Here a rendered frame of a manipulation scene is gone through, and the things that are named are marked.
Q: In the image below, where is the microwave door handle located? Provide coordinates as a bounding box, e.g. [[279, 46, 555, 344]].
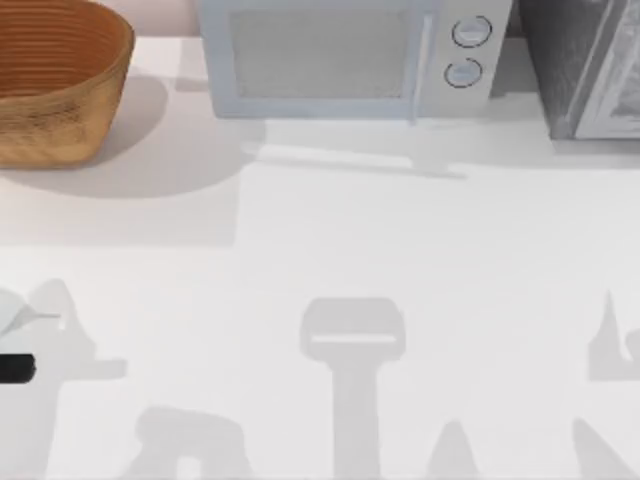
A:
[[408, 13, 434, 126]]

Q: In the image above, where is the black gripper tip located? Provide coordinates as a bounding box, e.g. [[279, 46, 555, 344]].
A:
[[0, 353, 37, 385]]

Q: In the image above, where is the grey cabinet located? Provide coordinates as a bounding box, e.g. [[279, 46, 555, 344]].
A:
[[517, 0, 640, 141]]

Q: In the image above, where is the microwave door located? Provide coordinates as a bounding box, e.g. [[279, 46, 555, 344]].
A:
[[195, 0, 435, 120]]

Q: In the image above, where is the brown woven basket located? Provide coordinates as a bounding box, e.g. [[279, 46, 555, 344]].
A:
[[0, 0, 136, 170]]

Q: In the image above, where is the pale microwave oven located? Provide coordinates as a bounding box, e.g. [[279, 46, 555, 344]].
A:
[[194, 0, 515, 125]]

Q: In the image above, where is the round microwave knob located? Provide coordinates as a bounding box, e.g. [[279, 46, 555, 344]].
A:
[[451, 14, 494, 49], [443, 56, 485, 90]]

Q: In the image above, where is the grey cabinet door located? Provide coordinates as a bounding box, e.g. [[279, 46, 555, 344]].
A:
[[568, 0, 640, 141]]

